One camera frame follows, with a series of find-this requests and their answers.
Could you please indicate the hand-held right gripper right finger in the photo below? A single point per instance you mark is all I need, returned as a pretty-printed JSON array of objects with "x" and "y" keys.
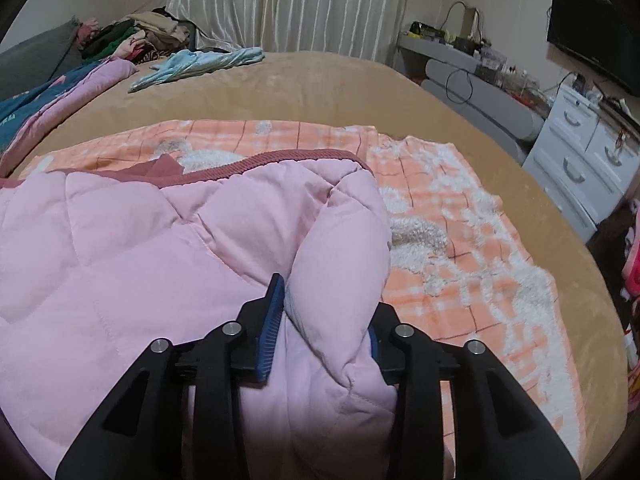
[{"x": 374, "y": 347}]

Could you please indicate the orange checked blanket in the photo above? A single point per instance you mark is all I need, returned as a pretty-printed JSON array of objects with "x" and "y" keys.
[{"x": 450, "y": 270}]

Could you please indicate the grey desk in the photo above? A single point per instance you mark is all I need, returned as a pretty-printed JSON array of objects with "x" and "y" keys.
[{"x": 490, "y": 105}]

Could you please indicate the white curtain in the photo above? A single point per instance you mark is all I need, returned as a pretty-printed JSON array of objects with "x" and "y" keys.
[{"x": 300, "y": 5}]

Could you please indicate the teal floral quilt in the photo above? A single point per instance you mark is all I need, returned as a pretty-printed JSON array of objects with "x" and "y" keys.
[{"x": 60, "y": 95}]

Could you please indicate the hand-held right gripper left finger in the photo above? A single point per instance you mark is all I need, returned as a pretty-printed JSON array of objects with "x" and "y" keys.
[{"x": 270, "y": 330}]

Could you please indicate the black television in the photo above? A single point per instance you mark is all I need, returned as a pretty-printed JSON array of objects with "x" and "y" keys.
[{"x": 590, "y": 35}]

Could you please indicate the pink quilted jacket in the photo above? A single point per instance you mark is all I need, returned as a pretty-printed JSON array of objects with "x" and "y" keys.
[{"x": 150, "y": 260}]

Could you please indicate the desk clutter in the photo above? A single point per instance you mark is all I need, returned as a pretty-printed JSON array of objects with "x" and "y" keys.
[{"x": 490, "y": 62}]

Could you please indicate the white dresser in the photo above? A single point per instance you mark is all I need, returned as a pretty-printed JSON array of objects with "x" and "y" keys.
[{"x": 580, "y": 145}]

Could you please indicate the grey headboard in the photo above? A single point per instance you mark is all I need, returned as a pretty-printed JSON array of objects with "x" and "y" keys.
[{"x": 35, "y": 60}]

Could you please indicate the pile of clothes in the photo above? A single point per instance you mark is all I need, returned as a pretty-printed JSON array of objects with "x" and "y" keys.
[{"x": 135, "y": 35}]

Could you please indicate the light blue garment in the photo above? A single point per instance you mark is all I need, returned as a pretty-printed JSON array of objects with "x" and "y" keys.
[{"x": 200, "y": 62}]

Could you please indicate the pink red cloth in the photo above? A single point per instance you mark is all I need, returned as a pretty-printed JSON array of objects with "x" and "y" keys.
[{"x": 634, "y": 255}]

